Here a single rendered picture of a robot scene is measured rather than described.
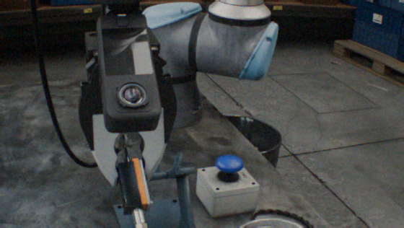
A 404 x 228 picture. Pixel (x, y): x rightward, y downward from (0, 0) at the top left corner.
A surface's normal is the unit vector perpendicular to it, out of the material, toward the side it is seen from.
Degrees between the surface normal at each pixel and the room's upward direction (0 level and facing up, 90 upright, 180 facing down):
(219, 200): 90
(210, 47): 80
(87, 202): 0
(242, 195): 90
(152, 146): 92
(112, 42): 33
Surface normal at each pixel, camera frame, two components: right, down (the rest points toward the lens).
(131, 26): 0.20, -0.55
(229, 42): -0.39, 0.40
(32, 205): 0.07, -0.92
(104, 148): 0.26, 0.44
